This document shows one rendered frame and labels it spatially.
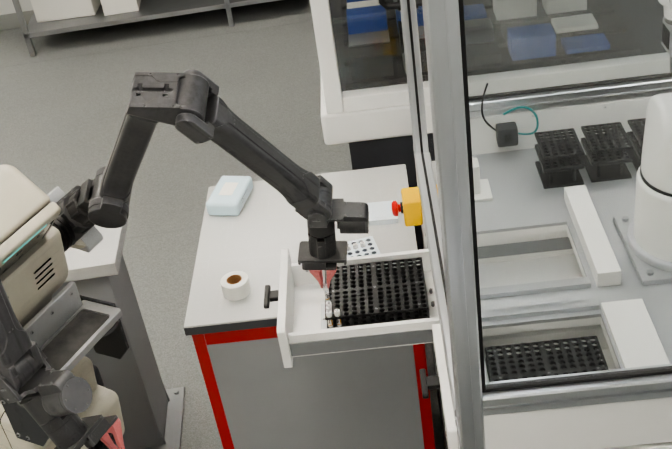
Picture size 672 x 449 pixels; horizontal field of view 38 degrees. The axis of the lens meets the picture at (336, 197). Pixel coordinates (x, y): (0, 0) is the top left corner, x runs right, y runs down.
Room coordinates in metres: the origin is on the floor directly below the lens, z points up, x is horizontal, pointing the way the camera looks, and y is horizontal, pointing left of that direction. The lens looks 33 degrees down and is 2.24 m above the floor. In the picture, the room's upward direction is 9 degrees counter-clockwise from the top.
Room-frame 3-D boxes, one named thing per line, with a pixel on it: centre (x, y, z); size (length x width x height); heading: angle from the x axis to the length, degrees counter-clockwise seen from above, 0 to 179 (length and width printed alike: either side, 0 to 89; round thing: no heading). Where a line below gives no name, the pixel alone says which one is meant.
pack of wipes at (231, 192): (2.31, 0.30, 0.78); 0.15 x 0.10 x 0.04; 162
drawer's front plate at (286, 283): (1.67, 0.15, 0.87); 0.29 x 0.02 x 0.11; 176
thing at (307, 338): (1.66, -0.06, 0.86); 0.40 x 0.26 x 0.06; 86
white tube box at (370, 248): (1.94, -0.02, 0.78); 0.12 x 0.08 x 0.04; 98
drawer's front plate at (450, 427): (1.34, -0.15, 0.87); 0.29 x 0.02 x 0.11; 176
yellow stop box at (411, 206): (1.98, -0.18, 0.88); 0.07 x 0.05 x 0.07; 176
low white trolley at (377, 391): (2.08, 0.10, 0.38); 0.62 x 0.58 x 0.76; 176
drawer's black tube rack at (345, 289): (1.66, -0.05, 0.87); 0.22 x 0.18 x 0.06; 86
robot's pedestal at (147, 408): (2.24, 0.75, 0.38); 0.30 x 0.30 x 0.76; 89
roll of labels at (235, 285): (1.89, 0.28, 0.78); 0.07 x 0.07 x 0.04
